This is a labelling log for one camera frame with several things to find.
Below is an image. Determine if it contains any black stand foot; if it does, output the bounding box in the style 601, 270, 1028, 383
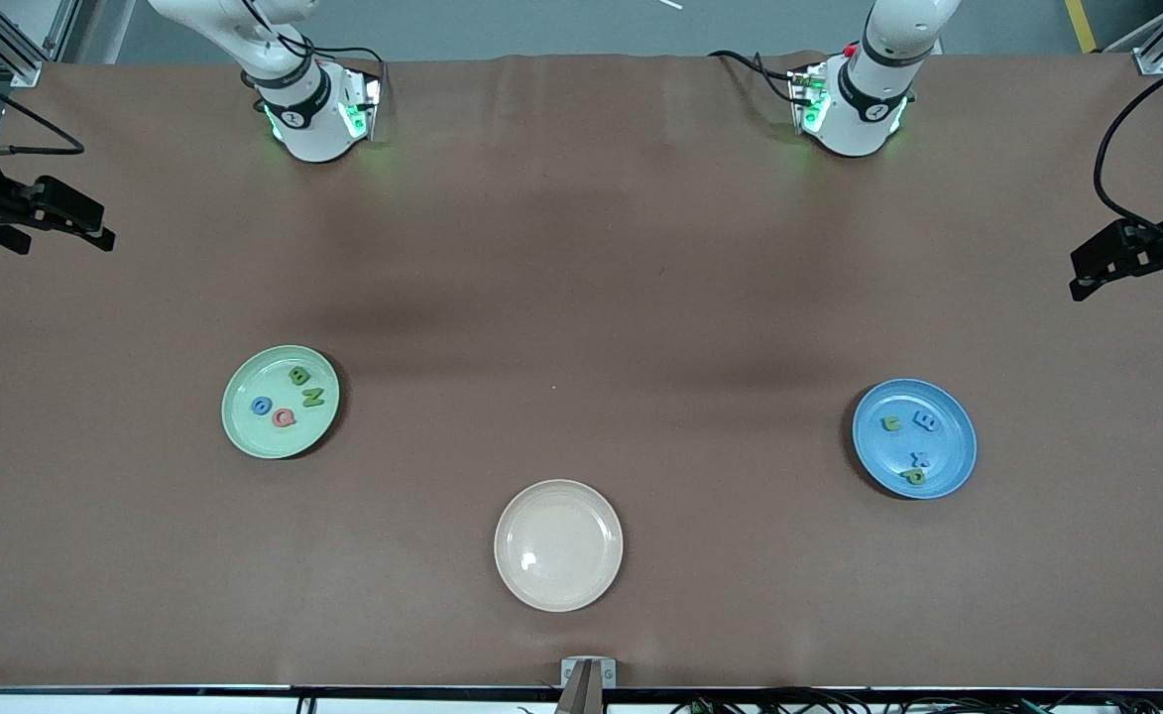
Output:
1087, 0, 1163, 55

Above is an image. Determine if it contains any yellow floor tape strip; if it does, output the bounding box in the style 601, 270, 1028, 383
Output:
1065, 0, 1098, 53

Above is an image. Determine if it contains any blue plate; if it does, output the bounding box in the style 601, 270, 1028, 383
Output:
852, 378, 979, 500

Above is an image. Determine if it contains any green plate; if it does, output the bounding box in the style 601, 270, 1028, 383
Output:
221, 344, 342, 460

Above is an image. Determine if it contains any brown table cover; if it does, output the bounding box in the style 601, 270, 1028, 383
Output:
0, 52, 1163, 692

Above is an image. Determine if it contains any beige plate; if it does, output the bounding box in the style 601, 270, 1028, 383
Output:
494, 479, 625, 613

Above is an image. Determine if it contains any black arm base cable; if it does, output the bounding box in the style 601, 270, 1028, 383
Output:
708, 48, 802, 108
234, 0, 386, 80

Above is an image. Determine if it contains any black cable bundle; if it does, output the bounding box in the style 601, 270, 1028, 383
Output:
665, 679, 1163, 714

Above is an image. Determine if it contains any metal camera bracket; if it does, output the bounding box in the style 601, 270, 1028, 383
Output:
559, 656, 618, 714

